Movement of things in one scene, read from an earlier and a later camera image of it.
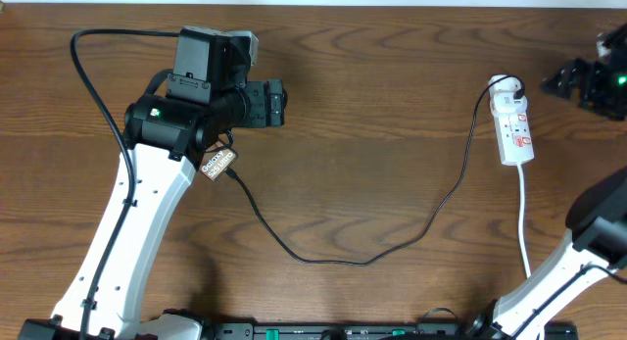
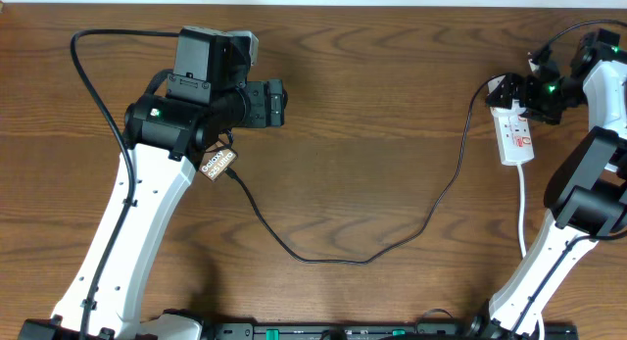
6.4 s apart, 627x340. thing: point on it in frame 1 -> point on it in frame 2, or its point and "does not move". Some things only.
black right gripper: [595, 70] -> [507, 85]
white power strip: [508, 105] does not move
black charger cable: [520, 92] does not move
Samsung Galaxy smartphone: [217, 160] does not move
